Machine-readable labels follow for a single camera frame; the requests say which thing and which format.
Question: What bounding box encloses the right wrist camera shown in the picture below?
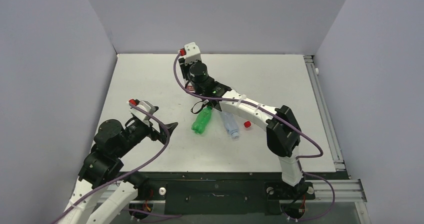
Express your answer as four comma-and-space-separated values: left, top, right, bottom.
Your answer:
178, 42, 202, 66

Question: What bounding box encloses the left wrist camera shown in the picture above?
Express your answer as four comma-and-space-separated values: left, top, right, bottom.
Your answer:
127, 99, 158, 124

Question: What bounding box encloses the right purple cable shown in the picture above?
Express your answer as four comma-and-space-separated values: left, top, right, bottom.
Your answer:
173, 52, 336, 222

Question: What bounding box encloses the clear bottle blue cap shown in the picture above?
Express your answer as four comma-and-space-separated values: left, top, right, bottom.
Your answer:
219, 111, 240, 140

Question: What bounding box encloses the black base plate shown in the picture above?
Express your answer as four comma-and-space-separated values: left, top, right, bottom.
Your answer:
115, 171, 349, 217

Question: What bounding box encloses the purple cable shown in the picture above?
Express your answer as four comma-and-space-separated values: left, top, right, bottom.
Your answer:
173, 52, 336, 222
49, 102, 184, 224

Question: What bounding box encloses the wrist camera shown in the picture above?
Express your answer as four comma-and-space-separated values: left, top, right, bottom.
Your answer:
127, 99, 158, 124
178, 42, 202, 66

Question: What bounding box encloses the green plastic bottle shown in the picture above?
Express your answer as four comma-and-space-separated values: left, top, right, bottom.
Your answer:
191, 107, 212, 134

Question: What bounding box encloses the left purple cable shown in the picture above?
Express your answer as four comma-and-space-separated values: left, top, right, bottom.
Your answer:
49, 102, 184, 224

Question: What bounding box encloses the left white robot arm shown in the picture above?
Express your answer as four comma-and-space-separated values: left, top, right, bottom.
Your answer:
53, 102, 178, 224

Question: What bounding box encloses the clear bottle red blue label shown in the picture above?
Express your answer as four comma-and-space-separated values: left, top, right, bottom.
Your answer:
243, 121, 252, 128

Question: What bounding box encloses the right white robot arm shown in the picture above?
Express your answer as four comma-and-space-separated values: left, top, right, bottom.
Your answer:
173, 56, 304, 198

